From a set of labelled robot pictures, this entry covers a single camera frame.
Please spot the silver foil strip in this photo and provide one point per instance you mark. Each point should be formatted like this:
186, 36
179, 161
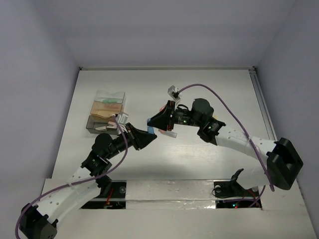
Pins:
169, 195

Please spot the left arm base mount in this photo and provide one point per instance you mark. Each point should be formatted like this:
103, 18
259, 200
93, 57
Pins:
115, 199

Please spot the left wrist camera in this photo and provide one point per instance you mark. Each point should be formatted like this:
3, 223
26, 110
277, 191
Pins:
121, 118

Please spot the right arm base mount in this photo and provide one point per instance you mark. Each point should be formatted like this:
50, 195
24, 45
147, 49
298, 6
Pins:
230, 195

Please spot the small boxed eraser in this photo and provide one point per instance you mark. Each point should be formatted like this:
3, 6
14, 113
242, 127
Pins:
111, 124

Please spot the clear plastic container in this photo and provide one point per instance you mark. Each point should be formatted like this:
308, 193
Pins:
100, 95

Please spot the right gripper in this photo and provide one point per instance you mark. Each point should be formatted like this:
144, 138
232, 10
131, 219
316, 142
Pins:
163, 120

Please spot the dark grey plastic container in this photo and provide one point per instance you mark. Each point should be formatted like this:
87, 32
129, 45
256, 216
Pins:
95, 121

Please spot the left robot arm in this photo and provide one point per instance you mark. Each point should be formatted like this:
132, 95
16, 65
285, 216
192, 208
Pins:
40, 218

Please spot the white eraser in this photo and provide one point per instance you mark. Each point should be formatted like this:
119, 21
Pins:
102, 128

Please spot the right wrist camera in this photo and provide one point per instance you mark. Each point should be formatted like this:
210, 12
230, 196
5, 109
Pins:
173, 92

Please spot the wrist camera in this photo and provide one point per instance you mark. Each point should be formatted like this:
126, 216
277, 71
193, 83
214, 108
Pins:
121, 118
173, 92

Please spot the blue highlighter pen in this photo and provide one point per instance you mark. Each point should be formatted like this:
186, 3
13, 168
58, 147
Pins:
149, 128

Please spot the pink highlighter pen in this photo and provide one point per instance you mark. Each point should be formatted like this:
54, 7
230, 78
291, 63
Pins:
114, 106

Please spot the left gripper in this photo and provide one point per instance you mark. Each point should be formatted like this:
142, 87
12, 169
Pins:
132, 137

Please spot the green highlighter pen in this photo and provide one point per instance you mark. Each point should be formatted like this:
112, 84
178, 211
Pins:
112, 101

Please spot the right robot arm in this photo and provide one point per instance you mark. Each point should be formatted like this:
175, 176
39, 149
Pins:
216, 132

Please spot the short pencil in tube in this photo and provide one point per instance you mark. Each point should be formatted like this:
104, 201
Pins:
168, 133

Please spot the orange plastic container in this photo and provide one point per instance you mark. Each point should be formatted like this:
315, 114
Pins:
99, 109

